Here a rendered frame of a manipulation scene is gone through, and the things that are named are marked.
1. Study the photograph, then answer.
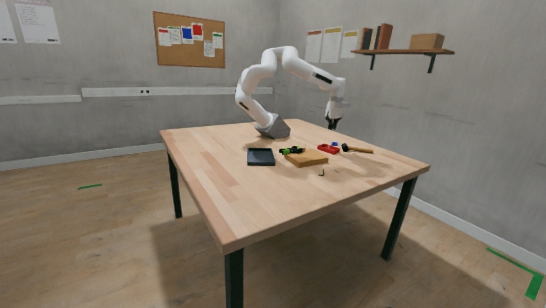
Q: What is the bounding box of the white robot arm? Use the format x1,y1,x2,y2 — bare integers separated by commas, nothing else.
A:
235,46,351,129

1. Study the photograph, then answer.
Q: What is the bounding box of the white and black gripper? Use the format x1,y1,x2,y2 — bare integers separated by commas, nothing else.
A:
325,101,343,130

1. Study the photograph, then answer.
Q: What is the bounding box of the red open tray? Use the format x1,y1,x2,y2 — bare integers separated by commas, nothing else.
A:
317,143,340,155

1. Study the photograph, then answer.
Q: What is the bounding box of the light wooden board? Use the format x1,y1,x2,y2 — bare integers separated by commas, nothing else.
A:
284,149,329,168

